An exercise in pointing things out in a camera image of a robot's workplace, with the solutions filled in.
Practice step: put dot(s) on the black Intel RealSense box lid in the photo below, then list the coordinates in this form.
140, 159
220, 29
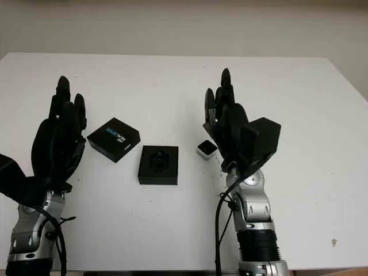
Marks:
113, 138

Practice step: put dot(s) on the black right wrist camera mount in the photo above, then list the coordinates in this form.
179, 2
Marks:
261, 138

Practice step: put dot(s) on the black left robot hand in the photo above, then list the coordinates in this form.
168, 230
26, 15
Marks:
57, 149

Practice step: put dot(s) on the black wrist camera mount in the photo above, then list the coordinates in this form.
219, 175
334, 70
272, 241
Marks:
11, 172
261, 138

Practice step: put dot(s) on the small silver depth camera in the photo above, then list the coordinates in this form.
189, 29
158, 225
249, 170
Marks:
206, 148

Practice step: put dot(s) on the black camera box base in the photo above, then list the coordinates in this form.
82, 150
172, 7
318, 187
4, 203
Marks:
158, 166

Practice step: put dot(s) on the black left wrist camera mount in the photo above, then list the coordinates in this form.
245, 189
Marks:
11, 172

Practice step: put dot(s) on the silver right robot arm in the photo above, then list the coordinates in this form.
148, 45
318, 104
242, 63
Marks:
253, 207

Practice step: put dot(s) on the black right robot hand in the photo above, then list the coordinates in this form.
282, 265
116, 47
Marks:
230, 126

